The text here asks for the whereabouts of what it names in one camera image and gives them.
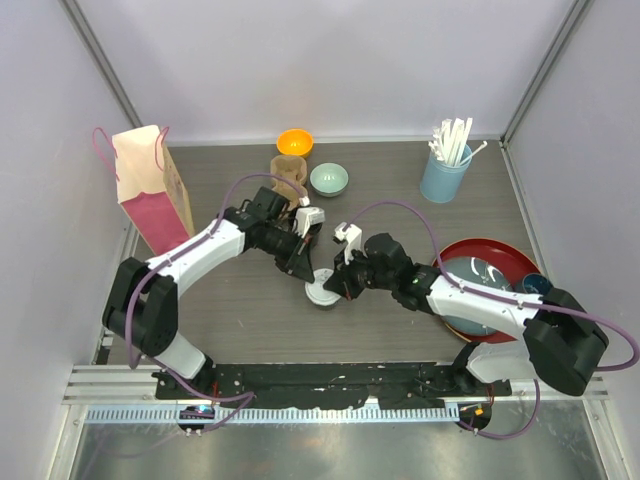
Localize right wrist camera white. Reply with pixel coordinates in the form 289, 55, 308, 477
333, 222, 362, 265

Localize black paper coffee cup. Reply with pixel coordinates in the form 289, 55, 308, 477
301, 223, 323, 249

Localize cardboard cup carrier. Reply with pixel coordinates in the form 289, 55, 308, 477
270, 155, 308, 211

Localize blue straw holder cup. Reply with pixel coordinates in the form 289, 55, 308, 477
419, 152, 471, 204

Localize red round tray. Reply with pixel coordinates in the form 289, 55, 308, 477
440, 238, 541, 344

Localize dark blue mug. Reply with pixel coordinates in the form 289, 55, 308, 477
513, 272, 553, 296

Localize white cup lid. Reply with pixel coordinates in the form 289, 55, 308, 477
305, 268, 341, 305

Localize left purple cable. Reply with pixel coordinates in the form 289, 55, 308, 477
124, 172, 309, 434

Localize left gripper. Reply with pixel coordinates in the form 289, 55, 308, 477
259, 223, 315, 282

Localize purple cable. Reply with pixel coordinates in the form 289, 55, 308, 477
124, 172, 309, 434
344, 200, 640, 441

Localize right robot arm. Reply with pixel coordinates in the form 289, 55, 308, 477
323, 233, 609, 396

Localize white wrapped straws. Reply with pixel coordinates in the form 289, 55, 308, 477
428, 117, 488, 167

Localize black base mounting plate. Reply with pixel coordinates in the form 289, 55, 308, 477
153, 362, 512, 410

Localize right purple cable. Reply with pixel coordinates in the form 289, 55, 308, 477
344, 200, 640, 441

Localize pink paper gift bag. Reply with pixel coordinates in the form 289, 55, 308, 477
92, 125, 195, 255

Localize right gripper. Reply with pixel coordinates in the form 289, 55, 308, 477
325, 245, 396, 301

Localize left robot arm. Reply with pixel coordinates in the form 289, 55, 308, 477
102, 187, 325, 399

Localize blue plate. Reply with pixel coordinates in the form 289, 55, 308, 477
440, 256, 513, 337

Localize orange bowl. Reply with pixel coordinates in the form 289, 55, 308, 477
276, 128, 314, 158

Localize light green bowl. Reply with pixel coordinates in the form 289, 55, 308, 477
309, 163, 349, 198

